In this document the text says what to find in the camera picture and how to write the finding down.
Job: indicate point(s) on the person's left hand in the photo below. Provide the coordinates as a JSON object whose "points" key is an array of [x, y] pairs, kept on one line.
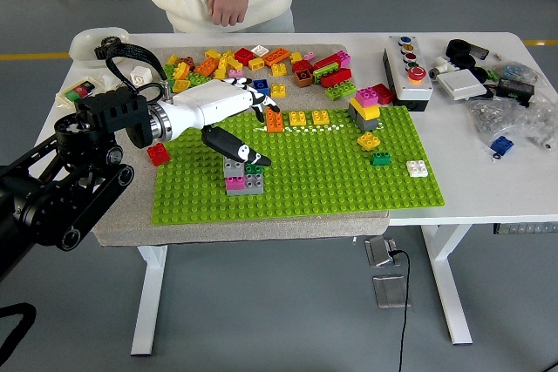
{"points": [[229, 8]]}

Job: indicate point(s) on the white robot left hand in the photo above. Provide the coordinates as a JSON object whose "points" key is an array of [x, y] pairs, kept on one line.
{"points": [[209, 104]]}

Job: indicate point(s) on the grey two-by-three brick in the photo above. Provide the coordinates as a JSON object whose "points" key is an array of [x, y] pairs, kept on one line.
{"points": [[232, 168]]}

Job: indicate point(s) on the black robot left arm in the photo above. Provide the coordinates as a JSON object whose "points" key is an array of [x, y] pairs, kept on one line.
{"points": [[65, 198]]}

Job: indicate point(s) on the light green two-by-four brick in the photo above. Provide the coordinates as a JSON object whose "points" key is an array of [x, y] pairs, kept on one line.
{"points": [[324, 72], [200, 79], [340, 91]]}

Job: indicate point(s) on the orange two-by-three brick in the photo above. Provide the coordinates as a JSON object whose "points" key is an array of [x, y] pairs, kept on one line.
{"points": [[274, 123], [206, 67]]}

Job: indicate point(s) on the yellow long brick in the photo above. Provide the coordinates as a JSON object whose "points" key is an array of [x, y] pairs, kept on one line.
{"points": [[222, 67]]}

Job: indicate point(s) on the pink small brick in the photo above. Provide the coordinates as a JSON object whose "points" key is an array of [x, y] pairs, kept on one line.
{"points": [[309, 56], [236, 73]]}

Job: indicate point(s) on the brown small brick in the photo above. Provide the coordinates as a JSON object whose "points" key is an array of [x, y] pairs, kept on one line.
{"points": [[187, 61]]}

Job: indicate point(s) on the yellow square brick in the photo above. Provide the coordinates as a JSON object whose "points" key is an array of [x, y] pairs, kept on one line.
{"points": [[279, 69], [321, 117], [212, 54], [298, 118], [278, 91], [368, 141]]}

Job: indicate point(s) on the red square brick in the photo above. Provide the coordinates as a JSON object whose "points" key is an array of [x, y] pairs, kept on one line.
{"points": [[243, 56], [159, 155]]}

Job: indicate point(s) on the blue square brick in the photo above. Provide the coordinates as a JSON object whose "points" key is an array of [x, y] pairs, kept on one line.
{"points": [[262, 85], [501, 144]]}

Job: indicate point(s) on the yellow small brick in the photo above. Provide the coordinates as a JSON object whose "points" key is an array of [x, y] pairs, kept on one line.
{"points": [[173, 59]]}

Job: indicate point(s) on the orange two-by-four brick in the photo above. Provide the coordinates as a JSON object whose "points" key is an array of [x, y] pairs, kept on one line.
{"points": [[275, 57]]}

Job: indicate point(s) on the dark green square brick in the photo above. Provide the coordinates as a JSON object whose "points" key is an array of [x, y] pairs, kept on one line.
{"points": [[255, 171], [381, 158]]}

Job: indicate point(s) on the grey long brick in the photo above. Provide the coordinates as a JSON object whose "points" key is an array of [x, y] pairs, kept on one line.
{"points": [[256, 183]]}

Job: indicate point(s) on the brown square brick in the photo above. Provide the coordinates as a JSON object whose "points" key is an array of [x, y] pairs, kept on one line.
{"points": [[303, 79]]}

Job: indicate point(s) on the red long brick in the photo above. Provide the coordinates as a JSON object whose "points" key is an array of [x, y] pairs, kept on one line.
{"points": [[327, 61]]}

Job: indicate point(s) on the red two-by-four brick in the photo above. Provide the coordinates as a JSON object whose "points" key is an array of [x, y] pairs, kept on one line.
{"points": [[336, 79]]}

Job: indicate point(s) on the green studded baseplate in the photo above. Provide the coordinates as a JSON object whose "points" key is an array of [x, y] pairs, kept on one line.
{"points": [[327, 180]]}

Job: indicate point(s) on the yellow wide brick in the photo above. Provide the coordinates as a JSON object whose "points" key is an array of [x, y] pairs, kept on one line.
{"points": [[365, 111]]}

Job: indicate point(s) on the pink square brick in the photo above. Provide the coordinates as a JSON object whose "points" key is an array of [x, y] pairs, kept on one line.
{"points": [[366, 95]]}

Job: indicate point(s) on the grey square brick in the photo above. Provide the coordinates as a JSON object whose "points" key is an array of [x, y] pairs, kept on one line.
{"points": [[367, 124]]}

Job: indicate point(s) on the white square brick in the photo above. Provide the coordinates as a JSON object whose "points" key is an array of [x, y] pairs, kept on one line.
{"points": [[417, 169]]}

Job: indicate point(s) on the white cube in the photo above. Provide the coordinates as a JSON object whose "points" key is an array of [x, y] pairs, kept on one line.
{"points": [[140, 76]]}

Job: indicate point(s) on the black gear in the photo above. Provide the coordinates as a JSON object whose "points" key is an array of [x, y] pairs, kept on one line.
{"points": [[106, 42]]}

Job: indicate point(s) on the grey-brown mat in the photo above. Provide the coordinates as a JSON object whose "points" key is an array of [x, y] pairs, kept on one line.
{"points": [[261, 232]]}

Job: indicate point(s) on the white oval bowl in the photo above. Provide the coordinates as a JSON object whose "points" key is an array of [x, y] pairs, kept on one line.
{"points": [[80, 52]]}

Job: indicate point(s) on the push-button control box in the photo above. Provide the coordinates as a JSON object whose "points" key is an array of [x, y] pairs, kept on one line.
{"points": [[410, 89]]}

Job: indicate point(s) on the white table leg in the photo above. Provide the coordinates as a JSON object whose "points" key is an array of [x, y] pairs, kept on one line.
{"points": [[449, 285], [148, 302]]}

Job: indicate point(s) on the white pipe connector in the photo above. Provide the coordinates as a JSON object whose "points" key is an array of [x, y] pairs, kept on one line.
{"points": [[440, 68]]}

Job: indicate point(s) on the metal floor socket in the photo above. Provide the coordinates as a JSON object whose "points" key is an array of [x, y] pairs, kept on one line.
{"points": [[390, 291], [380, 251]]}

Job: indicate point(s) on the green plastic clip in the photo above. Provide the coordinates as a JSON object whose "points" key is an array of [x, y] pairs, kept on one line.
{"points": [[492, 75]]}

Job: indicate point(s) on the clear bag blue parts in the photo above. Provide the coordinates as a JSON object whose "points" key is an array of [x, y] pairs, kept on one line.
{"points": [[514, 71]]}

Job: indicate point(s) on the black power adapter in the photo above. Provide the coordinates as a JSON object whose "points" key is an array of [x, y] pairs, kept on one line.
{"points": [[515, 89]]}

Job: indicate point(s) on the clear bag of screws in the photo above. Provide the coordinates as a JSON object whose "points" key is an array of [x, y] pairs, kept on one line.
{"points": [[505, 119]]}

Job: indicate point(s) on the table height control panel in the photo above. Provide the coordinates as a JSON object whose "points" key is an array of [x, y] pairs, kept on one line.
{"points": [[525, 228]]}

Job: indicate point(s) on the green red switch box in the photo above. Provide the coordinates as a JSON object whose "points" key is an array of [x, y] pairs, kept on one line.
{"points": [[78, 91]]}

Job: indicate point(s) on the white wall switch panel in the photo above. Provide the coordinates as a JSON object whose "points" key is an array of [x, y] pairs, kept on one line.
{"points": [[461, 85]]}

